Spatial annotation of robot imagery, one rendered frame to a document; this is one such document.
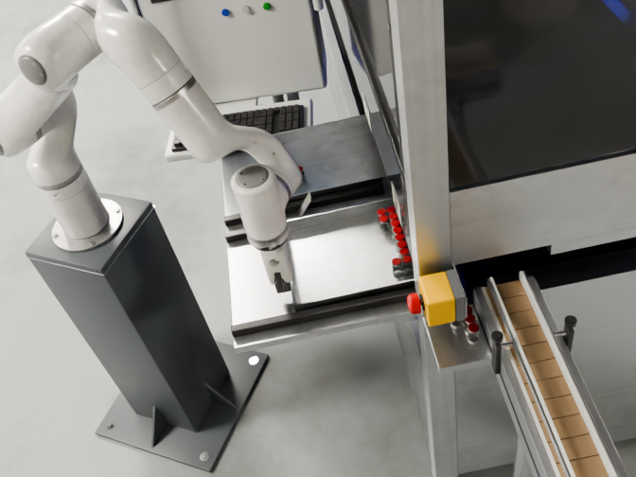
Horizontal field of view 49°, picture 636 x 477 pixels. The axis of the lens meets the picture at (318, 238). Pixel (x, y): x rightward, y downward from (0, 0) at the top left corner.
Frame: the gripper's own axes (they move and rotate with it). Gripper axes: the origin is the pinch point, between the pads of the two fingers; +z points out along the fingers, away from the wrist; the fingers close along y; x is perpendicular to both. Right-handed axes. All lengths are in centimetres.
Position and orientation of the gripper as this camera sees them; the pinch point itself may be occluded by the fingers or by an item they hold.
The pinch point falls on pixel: (282, 284)
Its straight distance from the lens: 151.8
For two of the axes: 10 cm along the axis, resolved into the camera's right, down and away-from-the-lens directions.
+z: 1.4, 6.7, 7.3
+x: -9.8, 1.9, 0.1
